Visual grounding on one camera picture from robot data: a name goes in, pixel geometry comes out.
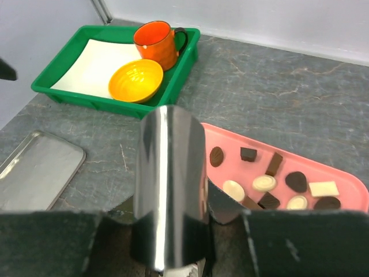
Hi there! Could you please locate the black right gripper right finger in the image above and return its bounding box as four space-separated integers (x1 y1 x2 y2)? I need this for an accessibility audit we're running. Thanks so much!
242 210 368 276

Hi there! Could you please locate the orange mug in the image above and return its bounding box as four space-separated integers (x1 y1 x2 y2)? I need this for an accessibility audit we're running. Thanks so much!
133 21 189 72

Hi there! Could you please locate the brown bar chocolate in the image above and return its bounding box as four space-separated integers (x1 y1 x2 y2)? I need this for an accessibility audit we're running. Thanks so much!
265 152 283 177

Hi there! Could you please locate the brown oval chocolate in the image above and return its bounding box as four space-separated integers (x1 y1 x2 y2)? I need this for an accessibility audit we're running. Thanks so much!
209 146 224 167

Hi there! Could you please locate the white rectangular chocolate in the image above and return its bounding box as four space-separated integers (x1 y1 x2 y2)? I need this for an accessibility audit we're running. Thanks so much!
308 181 340 197

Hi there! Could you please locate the white oval chocolate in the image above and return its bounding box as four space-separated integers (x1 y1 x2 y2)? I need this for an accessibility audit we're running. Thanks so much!
223 180 246 203

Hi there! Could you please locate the yellow bowl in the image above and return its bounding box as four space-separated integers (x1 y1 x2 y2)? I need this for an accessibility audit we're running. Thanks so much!
108 59 164 103

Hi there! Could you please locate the dark square chocolate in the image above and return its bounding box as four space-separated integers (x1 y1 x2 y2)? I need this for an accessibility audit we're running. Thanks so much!
240 147 257 162

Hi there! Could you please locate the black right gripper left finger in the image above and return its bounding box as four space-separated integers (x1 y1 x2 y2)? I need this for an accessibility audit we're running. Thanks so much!
1 211 103 276

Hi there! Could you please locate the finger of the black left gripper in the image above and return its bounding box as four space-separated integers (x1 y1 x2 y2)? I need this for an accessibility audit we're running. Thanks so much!
0 58 17 81

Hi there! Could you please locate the green plastic bin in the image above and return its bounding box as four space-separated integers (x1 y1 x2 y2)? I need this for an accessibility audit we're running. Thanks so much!
31 25 201 119

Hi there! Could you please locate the silver tin lid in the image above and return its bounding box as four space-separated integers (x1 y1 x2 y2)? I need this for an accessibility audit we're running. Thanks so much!
1 130 86 212

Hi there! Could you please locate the white swirl chocolate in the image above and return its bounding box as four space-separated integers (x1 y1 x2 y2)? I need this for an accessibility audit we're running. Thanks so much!
252 175 277 192

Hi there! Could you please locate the pink tray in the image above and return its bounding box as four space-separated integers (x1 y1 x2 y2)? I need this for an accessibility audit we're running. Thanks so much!
203 123 368 212

